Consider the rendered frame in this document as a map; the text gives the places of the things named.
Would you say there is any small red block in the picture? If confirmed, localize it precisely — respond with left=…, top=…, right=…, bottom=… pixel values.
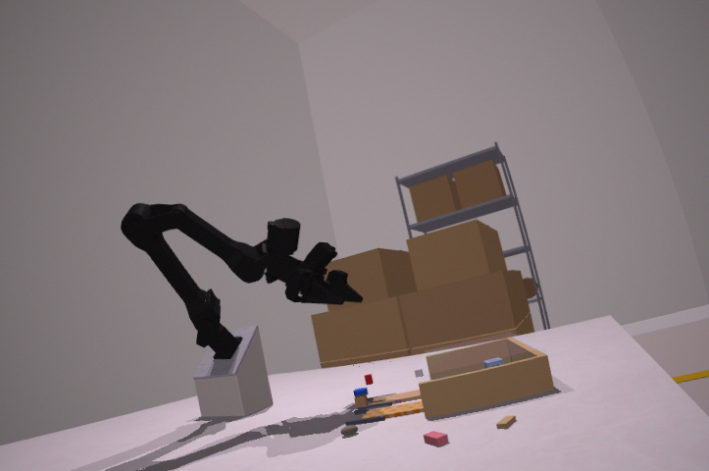
left=423, top=431, right=449, bottom=446

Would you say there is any small brown block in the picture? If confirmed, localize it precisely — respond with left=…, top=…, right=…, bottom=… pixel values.
left=496, top=415, right=516, bottom=429

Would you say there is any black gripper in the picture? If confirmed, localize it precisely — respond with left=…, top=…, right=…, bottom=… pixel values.
left=283, top=259, right=363, bottom=304

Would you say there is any tan strip with purple zigzag pattern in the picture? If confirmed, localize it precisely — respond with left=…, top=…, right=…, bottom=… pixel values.
left=369, top=390, right=421, bottom=405

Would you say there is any tan u-shaped low wall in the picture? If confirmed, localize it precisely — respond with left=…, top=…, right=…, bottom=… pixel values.
left=417, top=332, right=555, bottom=418

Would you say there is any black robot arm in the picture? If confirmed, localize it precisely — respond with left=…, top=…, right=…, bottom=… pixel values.
left=121, top=203, right=337, bottom=360

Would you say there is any brown cube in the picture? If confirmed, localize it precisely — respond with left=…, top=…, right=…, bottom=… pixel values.
left=354, top=394, right=369, bottom=408

